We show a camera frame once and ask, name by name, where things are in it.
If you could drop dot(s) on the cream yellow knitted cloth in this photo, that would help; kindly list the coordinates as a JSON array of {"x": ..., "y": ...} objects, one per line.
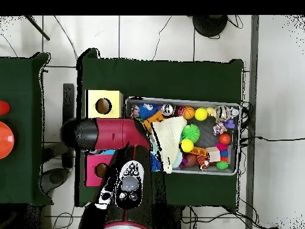
[{"x": 171, "y": 133}]

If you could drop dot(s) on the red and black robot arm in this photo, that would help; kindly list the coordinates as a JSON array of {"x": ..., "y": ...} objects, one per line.
[{"x": 114, "y": 136}]

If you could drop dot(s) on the wooden box with three holes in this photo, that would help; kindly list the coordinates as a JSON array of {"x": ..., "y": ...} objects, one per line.
[{"x": 97, "y": 98}]

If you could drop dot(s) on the shallow clear mesh bin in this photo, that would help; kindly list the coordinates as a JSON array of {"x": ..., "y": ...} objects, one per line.
[{"x": 209, "y": 171}]

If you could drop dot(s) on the long orange toy brick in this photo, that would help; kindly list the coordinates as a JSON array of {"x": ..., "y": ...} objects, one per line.
[{"x": 152, "y": 119}]

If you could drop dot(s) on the blue spiky ball with eyes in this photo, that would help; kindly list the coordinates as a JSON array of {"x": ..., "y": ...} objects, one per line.
[{"x": 146, "y": 109}]

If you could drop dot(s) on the black drink can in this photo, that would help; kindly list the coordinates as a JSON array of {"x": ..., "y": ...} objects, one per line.
[{"x": 167, "y": 109}]

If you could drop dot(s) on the light green spiky ball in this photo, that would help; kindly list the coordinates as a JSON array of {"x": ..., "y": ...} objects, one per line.
[{"x": 190, "y": 132}]

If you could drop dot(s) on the small orange basketball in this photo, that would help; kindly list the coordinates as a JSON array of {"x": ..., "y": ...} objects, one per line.
[{"x": 189, "y": 112}]

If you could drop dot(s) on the small brown football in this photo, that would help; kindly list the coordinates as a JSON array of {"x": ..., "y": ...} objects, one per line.
[{"x": 189, "y": 160}]

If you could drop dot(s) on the striped orange tiger toy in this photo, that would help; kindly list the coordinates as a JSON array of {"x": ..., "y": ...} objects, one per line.
[{"x": 203, "y": 162}]

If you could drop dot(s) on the plain wooden cube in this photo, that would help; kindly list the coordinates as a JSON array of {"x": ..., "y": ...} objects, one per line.
[{"x": 214, "y": 154}]

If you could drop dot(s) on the crushed shiny silver can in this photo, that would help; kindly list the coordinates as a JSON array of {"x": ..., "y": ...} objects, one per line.
[{"x": 221, "y": 113}]

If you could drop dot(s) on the black upright panel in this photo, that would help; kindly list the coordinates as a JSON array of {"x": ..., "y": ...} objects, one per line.
[{"x": 68, "y": 100}]

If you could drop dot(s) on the grey round floor base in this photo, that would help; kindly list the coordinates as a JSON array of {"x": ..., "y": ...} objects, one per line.
[{"x": 56, "y": 177}]

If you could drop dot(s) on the black round stand base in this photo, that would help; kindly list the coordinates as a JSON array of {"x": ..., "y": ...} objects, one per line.
[{"x": 209, "y": 25}]

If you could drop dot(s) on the dark green side table cloth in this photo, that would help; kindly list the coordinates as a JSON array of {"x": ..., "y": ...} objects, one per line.
[{"x": 24, "y": 181}]

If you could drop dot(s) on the orange disc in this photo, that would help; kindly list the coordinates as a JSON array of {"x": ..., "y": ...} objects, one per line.
[{"x": 5, "y": 140}]

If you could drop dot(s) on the small red object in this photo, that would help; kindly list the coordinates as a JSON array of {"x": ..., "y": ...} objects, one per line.
[{"x": 3, "y": 108}]

